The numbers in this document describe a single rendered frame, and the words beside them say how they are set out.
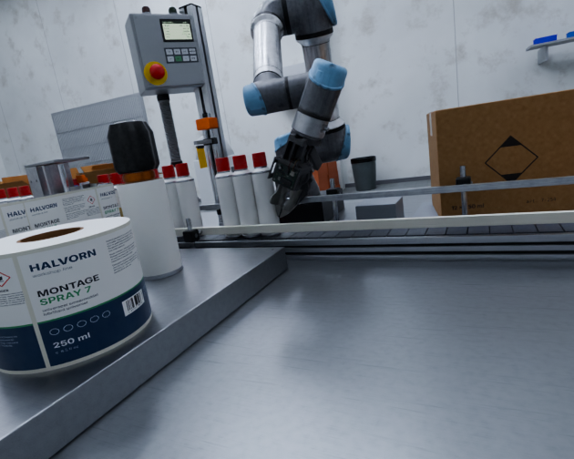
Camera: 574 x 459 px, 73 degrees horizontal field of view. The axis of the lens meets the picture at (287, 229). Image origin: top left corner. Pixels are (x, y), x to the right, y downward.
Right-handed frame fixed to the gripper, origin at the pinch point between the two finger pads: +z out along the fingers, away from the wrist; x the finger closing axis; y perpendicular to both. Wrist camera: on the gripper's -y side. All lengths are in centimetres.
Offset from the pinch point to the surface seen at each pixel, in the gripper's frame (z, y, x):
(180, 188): 6.7, 2.7, -28.5
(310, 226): -2.2, 5.1, 9.3
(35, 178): 19, 16, -67
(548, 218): -24, 5, 48
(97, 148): 367, -647, -787
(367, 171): 123, -639, -101
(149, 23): -29, -2, -53
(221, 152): -1.7, -14.5, -29.8
